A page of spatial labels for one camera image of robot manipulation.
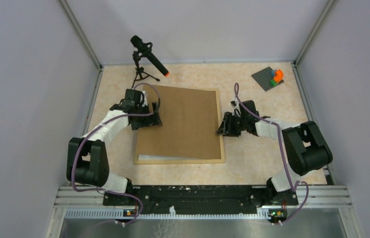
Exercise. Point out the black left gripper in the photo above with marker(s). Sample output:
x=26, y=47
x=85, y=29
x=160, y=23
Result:
x=151, y=120

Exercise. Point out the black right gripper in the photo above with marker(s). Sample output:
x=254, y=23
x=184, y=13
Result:
x=228, y=130

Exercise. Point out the brown cardboard backing board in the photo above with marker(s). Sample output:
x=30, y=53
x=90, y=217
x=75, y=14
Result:
x=181, y=121

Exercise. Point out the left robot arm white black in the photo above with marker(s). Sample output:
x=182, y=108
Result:
x=87, y=159

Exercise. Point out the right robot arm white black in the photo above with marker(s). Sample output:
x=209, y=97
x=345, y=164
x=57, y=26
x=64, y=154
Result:
x=302, y=145

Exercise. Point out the black mini tripod stand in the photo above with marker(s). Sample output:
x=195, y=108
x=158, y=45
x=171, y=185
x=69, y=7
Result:
x=140, y=72

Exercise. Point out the grey building brick baseplate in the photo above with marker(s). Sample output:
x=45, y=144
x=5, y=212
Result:
x=263, y=77

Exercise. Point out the colourful toy brick stack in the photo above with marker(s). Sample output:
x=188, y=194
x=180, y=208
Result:
x=277, y=77

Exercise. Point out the black microphone orange tip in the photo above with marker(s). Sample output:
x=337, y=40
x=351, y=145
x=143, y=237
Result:
x=145, y=50

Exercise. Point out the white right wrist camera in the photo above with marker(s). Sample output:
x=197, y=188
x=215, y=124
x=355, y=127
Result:
x=234, y=103

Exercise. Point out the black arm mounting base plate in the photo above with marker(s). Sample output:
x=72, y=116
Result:
x=202, y=199

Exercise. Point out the aluminium front rail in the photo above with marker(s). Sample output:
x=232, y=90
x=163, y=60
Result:
x=90, y=205

